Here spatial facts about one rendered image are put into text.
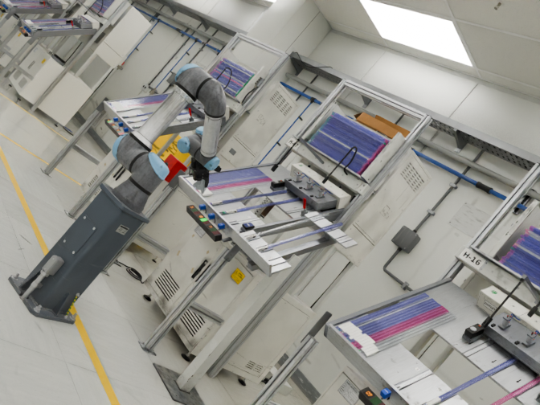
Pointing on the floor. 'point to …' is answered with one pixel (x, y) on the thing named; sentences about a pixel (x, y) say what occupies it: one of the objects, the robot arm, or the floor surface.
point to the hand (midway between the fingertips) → (203, 190)
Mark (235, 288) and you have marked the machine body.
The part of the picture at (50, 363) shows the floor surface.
